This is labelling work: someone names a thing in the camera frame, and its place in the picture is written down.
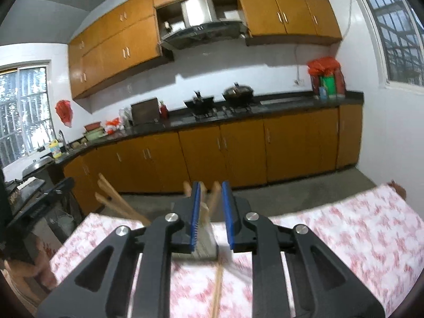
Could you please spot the person's left hand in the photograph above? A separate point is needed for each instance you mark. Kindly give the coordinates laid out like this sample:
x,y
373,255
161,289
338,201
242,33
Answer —
x,y
43,265

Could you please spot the green plastic basin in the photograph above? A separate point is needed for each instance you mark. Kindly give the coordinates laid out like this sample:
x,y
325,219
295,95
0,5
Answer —
x,y
95,134

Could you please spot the yellow dish soap bottle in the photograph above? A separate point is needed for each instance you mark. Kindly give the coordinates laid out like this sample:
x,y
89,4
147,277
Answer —
x,y
55,150

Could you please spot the green box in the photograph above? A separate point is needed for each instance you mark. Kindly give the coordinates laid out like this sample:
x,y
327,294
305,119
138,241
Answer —
x,y
328,86

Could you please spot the red plastic bag on hook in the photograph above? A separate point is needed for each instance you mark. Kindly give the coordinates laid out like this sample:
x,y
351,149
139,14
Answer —
x,y
63,112

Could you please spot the black pot with lid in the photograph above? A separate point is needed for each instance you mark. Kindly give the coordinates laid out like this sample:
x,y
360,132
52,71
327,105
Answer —
x,y
237,93

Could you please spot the wooden chair back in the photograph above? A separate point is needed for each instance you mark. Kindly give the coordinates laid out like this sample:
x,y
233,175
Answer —
x,y
122,198

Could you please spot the barred window with dark grille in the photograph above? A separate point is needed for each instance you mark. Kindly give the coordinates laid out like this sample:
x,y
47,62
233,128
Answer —
x,y
394,29

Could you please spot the gas stove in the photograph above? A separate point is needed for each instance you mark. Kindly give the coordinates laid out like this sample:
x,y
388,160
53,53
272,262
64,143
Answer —
x,y
228,111

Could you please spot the wooden chopstick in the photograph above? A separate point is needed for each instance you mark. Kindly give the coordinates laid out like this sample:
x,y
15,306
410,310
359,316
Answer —
x,y
187,189
217,291
214,193
116,207

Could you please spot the dark cutting board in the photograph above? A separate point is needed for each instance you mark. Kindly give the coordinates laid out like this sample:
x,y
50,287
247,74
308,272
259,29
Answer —
x,y
145,111

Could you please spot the metal faucet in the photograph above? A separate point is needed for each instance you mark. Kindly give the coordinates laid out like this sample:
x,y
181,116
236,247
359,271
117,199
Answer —
x,y
62,140

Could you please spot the metal pot lid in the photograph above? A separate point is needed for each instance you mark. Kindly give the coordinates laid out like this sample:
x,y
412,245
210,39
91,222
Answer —
x,y
37,165

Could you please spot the red bottle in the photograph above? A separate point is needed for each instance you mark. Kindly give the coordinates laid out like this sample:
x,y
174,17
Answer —
x,y
164,111

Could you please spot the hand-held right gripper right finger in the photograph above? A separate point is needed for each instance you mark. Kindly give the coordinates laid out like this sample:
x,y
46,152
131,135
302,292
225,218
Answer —
x,y
228,218

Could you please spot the dark kitchen countertop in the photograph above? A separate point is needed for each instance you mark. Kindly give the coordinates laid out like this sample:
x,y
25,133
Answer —
x,y
298,101

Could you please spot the floral tablecloth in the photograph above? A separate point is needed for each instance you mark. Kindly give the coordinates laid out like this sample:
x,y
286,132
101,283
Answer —
x,y
331,238

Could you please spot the blue packet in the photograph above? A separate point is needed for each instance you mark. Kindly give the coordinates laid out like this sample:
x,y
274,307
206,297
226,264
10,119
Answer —
x,y
322,92

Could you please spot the black wok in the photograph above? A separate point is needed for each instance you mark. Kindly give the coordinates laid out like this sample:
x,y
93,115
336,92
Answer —
x,y
198,102

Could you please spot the wooden base cabinet row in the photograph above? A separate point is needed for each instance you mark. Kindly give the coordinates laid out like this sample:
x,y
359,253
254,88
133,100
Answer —
x,y
238,152

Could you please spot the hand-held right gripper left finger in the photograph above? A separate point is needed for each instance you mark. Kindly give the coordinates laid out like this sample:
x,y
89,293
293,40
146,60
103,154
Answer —
x,y
195,218

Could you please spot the red plastic basin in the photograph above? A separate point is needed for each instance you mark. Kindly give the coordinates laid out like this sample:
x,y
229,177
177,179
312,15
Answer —
x,y
92,126

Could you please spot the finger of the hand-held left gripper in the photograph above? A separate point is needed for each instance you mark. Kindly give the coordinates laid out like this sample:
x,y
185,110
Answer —
x,y
49,200

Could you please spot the orange plastic bag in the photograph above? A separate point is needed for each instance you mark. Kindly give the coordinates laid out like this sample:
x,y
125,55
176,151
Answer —
x,y
113,125

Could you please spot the steel range hood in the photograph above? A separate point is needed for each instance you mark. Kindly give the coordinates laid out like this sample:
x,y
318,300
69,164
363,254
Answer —
x,y
198,23

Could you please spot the wall power outlet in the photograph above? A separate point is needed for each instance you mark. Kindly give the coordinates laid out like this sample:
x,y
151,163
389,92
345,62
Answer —
x,y
299,82

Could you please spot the wooden wall cabinet row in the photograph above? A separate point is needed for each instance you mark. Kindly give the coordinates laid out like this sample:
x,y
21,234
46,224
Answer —
x,y
109,49
288,10

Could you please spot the barred window with white frame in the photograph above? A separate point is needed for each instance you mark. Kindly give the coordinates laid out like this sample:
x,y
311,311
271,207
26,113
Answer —
x,y
23,116

